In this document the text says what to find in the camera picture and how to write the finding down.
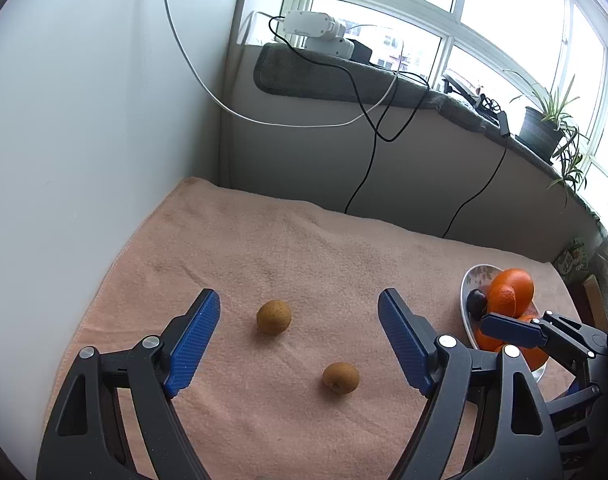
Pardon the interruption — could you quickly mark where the white bowl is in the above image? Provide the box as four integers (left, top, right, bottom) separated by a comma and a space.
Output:
460, 263, 550, 384

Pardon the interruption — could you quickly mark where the white electronic device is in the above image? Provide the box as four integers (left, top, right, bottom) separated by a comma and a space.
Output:
282, 9, 356, 59

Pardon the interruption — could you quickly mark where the small black box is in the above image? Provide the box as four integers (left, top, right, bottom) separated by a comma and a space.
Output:
344, 38, 373, 65

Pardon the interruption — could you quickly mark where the black cable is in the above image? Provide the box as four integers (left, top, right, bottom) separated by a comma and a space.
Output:
442, 134, 509, 239
268, 14, 430, 214

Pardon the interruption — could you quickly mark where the large orange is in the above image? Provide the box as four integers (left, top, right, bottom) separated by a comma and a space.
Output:
473, 327, 550, 372
489, 268, 536, 319

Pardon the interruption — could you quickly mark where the brown cardboard box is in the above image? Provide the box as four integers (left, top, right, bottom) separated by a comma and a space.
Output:
581, 273, 608, 334

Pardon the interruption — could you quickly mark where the white cable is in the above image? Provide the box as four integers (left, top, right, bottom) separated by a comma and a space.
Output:
158, 0, 400, 129

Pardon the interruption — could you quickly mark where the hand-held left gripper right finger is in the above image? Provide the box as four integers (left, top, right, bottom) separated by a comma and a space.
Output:
377, 288, 570, 480

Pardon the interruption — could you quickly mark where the potted green plant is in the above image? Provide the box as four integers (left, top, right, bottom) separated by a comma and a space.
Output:
503, 67, 593, 209

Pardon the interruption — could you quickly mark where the green printed packet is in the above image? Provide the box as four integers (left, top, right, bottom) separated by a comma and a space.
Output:
553, 237, 591, 286

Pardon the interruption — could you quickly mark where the dark purple plum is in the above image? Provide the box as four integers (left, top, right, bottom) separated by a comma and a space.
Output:
466, 288, 490, 322

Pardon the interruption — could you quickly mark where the pink towel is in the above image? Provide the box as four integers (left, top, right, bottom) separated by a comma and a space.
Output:
76, 175, 583, 480

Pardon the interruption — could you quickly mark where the white window frame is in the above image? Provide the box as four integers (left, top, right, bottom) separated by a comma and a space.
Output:
284, 0, 608, 231

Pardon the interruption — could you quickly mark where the small tangerine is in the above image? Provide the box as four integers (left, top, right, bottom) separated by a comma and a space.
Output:
486, 284, 519, 317

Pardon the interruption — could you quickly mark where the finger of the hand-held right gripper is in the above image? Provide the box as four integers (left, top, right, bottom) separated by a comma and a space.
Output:
546, 384, 606, 461
479, 310, 608, 377

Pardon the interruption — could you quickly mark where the brown longan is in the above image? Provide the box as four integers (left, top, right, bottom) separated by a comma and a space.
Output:
322, 362, 360, 395
256, 299, 293, 336

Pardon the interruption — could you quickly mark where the gray cloth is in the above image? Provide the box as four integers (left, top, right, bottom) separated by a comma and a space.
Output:
253, 42, 505, 134

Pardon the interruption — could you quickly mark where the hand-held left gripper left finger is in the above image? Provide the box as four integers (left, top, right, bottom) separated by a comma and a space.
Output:
36, 288, 221, 480

